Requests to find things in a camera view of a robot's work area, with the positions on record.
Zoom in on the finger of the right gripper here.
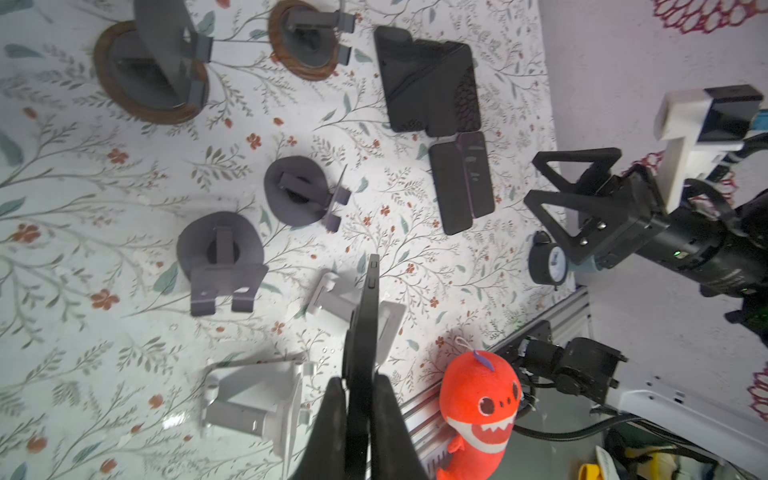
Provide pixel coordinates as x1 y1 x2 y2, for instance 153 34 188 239
524 190 594 265
532 147 622 192

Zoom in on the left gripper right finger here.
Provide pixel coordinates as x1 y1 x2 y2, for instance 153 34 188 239
370 374 428 480

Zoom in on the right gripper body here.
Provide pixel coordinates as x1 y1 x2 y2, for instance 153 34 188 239
579 165 671 270

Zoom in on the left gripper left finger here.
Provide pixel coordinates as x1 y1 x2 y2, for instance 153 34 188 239
291 377 347 480

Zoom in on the purple-edged phone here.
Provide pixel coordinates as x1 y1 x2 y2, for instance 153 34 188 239
457 131 495 218

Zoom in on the white phone stand front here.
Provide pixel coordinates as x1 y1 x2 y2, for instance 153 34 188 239
201 360 316 459

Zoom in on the grey phone stand left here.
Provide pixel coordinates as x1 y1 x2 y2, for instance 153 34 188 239
176 211 268 317

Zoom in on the grey phone stand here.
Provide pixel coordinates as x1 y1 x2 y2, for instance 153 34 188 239
176 211 268 317
264 156 351 233

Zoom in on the grey phone stand middle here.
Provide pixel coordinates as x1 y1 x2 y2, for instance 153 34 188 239
264 156 351 233

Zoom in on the wooden base stand back-right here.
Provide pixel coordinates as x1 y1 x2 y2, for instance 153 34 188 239
268 1 356 81

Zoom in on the black alarm clock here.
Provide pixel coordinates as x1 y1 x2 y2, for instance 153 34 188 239
528 231 569 287

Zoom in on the red shark plush toy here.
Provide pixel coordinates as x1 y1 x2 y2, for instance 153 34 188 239
436 337 523 479

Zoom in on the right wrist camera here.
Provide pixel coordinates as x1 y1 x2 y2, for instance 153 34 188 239
654 84 764 213

